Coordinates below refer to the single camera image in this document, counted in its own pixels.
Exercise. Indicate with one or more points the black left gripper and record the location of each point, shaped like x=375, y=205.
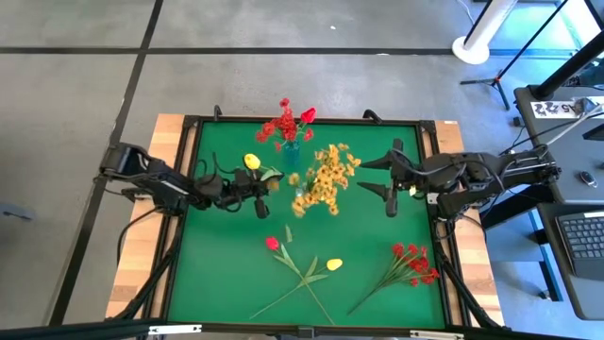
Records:
x=243, y=186

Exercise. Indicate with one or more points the black diagonal frame strut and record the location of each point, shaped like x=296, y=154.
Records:
x=464, y=285
x=152, y=283

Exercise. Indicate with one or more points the yellow artificial flowers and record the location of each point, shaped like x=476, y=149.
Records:
x=217, y=260

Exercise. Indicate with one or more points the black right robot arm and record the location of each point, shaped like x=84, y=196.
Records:
x=495, y=172

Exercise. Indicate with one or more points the black tripod stand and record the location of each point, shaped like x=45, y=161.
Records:
x=495, y=81

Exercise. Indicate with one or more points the black keyboard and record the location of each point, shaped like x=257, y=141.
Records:
x=585, y=236

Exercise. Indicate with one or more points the blue textured glass vase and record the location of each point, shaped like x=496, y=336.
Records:
x=291, y=153

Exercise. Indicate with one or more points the grey side table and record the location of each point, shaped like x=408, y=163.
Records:
x=585, y=297

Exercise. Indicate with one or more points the black frame clamp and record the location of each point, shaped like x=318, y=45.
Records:
x=217, y=112
x=373, y=115

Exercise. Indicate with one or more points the silver metal bracket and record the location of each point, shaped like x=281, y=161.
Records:
x=174, y=329
x=436, y=334

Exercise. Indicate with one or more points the grey desk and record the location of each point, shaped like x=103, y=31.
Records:
x=557, y=137

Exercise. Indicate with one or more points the yellow artificial tulip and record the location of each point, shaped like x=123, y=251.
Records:
x=334, y=264
x=252, y=161

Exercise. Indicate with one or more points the white label paper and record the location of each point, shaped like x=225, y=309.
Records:
x=552, y=109

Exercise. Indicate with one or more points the black table frame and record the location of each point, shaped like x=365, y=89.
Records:
x=330, y=118

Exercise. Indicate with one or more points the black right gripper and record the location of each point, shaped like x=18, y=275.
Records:
x=410, y=175

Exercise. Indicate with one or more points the loose green artificial leaf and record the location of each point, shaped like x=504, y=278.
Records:
x=288, y=232

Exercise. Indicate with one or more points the red artificial tulip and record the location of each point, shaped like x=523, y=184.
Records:
x=272, y=243
x=308, y=115

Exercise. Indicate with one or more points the blue desk frame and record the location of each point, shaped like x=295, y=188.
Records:
x=552, y=276

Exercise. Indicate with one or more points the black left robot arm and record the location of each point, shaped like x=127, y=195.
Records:
x=160, y=181

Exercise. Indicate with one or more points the white pillar with round base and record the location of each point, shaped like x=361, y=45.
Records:
x=472, y=47

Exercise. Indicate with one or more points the thick black pole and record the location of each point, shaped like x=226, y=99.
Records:
x=571, y=66

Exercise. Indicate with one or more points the black key fob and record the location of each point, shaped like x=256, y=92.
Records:
x=588, y=178

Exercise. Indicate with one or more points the red artificial blossom bunch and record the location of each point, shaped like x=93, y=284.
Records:
x=285, y=124
x=415, y=264

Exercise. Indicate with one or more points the black rig beam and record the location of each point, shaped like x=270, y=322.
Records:
x=71, y=330

